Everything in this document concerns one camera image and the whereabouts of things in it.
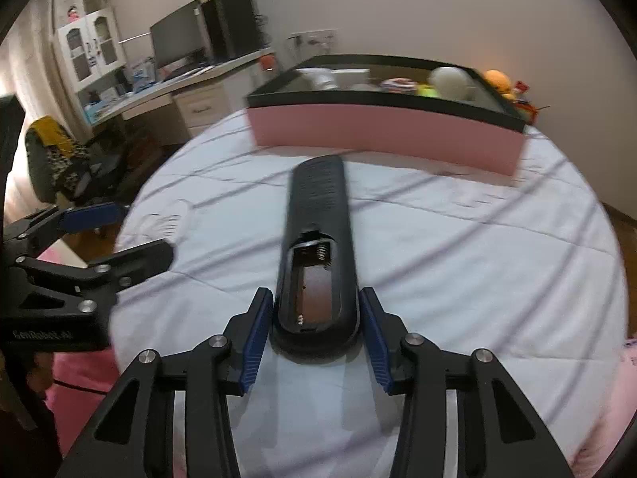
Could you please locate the white glass-door cabinet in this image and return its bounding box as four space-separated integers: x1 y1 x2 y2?
56 8 127 91

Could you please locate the black remote control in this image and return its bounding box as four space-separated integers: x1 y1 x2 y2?
269 155 361 359

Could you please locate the pink printed pillow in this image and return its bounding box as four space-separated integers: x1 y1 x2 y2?
562 333 637 478

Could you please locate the white drawer unit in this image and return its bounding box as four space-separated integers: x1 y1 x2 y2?
172 80 234 137

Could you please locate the beige curtain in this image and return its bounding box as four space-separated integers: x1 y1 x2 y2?
0 0 80 200

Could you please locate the black office chair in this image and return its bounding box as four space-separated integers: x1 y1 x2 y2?
25 116 145 205

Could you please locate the black computer tower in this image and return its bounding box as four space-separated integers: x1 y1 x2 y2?
199 0 260 61

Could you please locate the striped white quilt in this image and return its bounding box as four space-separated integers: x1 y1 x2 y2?
107 107 630 478

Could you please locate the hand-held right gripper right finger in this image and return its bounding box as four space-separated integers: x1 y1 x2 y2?
359 287 575 478

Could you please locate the red printed tin box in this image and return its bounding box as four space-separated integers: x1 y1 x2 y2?
512 94 541 125

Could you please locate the yellow cloth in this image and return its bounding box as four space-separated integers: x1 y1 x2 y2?
27 116 75 157

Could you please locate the orange octopus plush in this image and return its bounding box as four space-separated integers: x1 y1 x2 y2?
483 70 516 100

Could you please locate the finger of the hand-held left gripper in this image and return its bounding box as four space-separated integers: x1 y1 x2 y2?
15 239 176 322
2 202 131 255

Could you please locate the white power adapter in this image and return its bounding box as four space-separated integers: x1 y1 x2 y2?
333 71 371 89

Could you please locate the white plastic gadget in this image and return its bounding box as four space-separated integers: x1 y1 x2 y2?
299 70 339 91

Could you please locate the white desk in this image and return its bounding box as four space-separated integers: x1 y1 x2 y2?
80 47 274 125

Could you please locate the blue and white box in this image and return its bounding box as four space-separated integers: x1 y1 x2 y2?
130 60 156 91

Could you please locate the black computer monitor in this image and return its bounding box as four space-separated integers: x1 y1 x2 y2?
149 0 210 71

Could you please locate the white egg-shaped object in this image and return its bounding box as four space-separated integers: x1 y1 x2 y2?
429 66 476 102

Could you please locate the white wall socket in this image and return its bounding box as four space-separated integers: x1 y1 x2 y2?
290 30 339 51

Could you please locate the pink storage box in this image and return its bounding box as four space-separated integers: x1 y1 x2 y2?
245 55 528 176

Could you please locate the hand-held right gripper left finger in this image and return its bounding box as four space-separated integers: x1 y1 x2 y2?
55 287 274 478

